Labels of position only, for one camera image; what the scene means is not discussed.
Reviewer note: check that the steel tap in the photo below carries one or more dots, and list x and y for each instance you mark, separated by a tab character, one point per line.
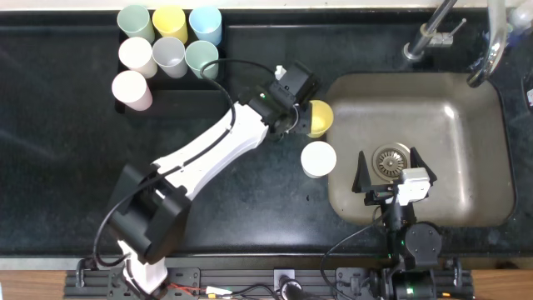
497	37

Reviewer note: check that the white cup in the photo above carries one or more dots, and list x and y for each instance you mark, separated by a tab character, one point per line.
136	56
318	159

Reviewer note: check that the green cup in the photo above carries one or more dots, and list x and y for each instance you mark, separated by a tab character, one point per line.
135	21
200	56

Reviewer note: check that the dark bottle with white label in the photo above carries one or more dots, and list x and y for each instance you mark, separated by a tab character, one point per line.
528	89

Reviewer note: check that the black tray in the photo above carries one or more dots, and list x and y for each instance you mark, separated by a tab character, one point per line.
187	102

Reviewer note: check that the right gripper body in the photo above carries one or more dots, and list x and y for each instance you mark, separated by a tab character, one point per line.
380	196

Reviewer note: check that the yellow cup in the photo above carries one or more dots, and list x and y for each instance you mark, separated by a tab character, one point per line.
322	118
170	23

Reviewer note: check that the pink cup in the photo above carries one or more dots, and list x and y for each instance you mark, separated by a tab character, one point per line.
131	89

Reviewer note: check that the grey cup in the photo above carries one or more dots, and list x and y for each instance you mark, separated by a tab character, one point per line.
169	56

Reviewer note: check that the steel sink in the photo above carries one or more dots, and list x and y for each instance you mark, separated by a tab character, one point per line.
458	146

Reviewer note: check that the blue cup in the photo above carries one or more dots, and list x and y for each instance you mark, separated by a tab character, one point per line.
205	25

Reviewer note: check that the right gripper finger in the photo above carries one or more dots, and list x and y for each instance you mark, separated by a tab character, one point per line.
361	177
418	158

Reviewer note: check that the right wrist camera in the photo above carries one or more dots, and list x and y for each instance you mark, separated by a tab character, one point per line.
413	185

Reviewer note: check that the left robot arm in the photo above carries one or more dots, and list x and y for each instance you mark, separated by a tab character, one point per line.
216	146

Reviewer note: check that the mounting rail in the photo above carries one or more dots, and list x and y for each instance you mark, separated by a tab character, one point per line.
250	279

